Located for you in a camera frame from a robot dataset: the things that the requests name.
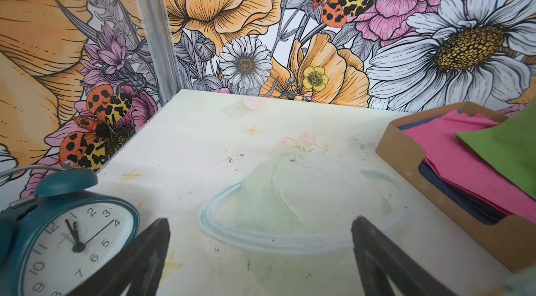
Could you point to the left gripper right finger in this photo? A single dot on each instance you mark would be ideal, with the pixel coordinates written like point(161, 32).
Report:
point(382, 263)

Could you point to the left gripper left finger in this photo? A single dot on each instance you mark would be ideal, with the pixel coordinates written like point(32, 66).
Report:
point(135, 270)

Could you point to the teal alarm clock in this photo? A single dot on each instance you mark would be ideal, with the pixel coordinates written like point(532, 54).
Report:
point(59, 236)

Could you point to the pink napkin stack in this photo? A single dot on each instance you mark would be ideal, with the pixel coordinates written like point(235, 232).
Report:
point(463, 176)

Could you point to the brown cardboard napkin tray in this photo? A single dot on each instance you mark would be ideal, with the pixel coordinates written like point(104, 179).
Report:
point(511, 240)

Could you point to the green paper napkin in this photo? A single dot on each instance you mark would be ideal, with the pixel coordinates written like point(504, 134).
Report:
point(509, 148)

